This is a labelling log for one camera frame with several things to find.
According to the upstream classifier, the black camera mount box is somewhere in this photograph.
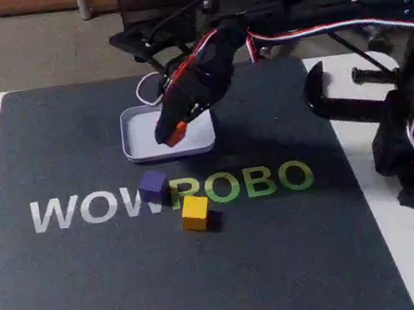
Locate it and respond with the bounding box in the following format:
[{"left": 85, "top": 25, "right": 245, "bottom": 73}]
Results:
[{"left": 107, "top": 13, "right": 213, "bottom": 87}]

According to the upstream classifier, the red white gripper servo cable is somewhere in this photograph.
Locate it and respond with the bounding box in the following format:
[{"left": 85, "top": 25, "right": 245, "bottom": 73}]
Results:
[{"left": 128, "top": 27, "right": 230, "bottom": 110}]

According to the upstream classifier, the black table clamp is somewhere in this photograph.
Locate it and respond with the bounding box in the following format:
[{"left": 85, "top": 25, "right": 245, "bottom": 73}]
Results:
[{"left": 297, "top": 47, "right": 408, "bottom": 130}]

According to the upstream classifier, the red white forearm servo cable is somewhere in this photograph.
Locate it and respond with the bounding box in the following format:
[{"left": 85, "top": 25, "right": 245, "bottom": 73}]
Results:
[{"left": 243, "top": 0, "right": 414, "bottom": 64}]

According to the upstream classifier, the black camera cable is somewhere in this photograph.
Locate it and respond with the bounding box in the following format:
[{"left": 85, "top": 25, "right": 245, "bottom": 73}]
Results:
[{"left": 137, "top": 0, "right": 252, "bottom": 49}]

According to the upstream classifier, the orange wooden block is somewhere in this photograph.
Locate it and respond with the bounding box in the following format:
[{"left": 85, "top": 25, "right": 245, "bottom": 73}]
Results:
[{"left": 164, "top": 121, "right": 192, "bottom": 147}]

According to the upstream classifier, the white rectangular tray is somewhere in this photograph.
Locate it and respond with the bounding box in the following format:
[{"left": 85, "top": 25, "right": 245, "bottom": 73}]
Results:
[{"left": 115, "top": 93, "right": 220, "bottom": 167}]

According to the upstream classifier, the dark mat with WOWROBO print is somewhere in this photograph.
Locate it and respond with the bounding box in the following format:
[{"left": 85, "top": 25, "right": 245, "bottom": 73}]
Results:
[{"left": 0, "top": 28, "right": 414, "bottom": 310}]

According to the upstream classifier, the purple wooden block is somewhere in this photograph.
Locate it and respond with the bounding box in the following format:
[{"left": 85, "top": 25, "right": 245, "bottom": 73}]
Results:
[{"left": 136, "top": 167, "right": 172, "bottom": 206}]

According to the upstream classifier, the yellow wooden block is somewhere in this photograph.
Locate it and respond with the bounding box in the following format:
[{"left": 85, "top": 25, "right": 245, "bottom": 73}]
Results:
[{"left": 177, "top": 193, "right": 215, "bottom": 235}]

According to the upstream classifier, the grey metal leg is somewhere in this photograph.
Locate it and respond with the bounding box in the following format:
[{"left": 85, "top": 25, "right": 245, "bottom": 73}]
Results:
[{"left": 77, "top": 0, "right": 96, "bottom": 21}]

